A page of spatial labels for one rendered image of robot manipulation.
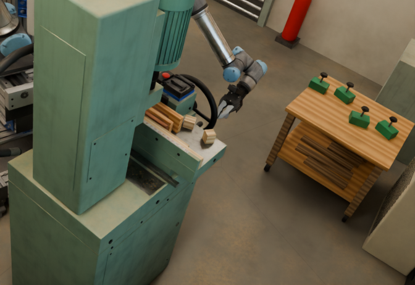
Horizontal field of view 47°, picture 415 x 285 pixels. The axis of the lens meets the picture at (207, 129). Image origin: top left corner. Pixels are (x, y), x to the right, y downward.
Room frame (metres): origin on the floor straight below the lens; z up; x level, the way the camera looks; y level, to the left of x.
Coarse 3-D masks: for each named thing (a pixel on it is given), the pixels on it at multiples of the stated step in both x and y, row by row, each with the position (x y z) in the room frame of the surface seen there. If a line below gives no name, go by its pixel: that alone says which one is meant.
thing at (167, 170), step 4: (132, 144) 1.28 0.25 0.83; (136, 144) 1.28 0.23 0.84; (132, 148) 1.28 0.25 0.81; (136, 148) 1.27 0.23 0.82; (140, 148) 1.27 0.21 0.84; (140, 152) 1.27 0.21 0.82; (144, 152) 1.26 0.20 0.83; (144, 156) 1.26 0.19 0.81; (148, 156) 1.25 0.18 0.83; (152, 156) 1.25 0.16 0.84; (152, 160) 1.24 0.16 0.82; (156, 160) 1.24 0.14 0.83; (156, 164) 1.24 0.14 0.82; (160, 164) 1.23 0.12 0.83; (160, 168) 1.23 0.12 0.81; (164, 168) 1.22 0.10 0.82; (168, 168) 1.21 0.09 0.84; (168, 172) 1.21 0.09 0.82; (172, 172) 1.22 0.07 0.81
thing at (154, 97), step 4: (156, 84) 1.36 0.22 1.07; (156, 88) 1.34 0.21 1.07; (160, 88) 1.35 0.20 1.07; (152, 92) 1.31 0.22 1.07; (156, 92) 1.32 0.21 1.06; (160, 92) 1.35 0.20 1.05; (148, 96) 1.29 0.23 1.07; (152, 96) 1.31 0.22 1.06; (156, 96) 1.33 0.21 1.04; (160, 96) 1.35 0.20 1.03; (148, 100) 1.29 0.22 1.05; (152, 100) 1.31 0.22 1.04; (156, 100) 1.34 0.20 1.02; (160, 100) 1.36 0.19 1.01; (148, 104) 1.29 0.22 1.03; (152, 104) 1.32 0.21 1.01; (148, 108) 1.30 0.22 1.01
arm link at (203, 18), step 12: (204, 0) 1.92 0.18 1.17; (192, 12) 1.87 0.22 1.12; (204, 12) 1.89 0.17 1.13; (204, 24) 1.87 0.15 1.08; (204, 36) 1.88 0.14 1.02; (216, 36) 1.87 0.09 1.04; (216, 48) 1.86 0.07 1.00; (228, 48) 1.89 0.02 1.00; (228, 60) 1.86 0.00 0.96; (240, 60) 1.93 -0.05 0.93; (228, 72) 1.83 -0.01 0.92; (240, 72) 1.86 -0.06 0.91
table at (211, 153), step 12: (180, 132) 1.35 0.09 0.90; (192, 132) 1.37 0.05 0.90; (144, 144) 1.26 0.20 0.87; (192, 144) 1.31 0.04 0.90; (204, 144) 1.33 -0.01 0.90; (216, 144) 1.35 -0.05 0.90; (156, 156) 1.24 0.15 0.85; (168, 156) 1.22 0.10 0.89; (204, 156) 1.27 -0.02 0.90; (216, 156) 1.30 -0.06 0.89; (180, 168) 1.20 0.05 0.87; (204, 168) 1.24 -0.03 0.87; (192, 180) 1.17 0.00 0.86
